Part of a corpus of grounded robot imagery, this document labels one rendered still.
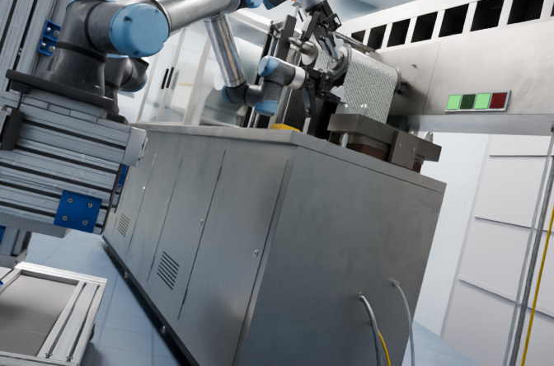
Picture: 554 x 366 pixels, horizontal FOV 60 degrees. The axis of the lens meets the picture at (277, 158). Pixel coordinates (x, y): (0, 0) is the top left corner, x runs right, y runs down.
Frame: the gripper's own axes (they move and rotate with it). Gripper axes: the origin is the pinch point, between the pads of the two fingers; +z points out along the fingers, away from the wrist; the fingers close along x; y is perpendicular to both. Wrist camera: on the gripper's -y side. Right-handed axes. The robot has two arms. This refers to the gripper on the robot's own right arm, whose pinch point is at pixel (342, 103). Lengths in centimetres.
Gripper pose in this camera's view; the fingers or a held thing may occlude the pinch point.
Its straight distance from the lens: 181.5
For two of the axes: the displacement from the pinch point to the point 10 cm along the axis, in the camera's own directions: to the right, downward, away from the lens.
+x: -4.7, -0.7, 8.8
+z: 8.4, 2.6, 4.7
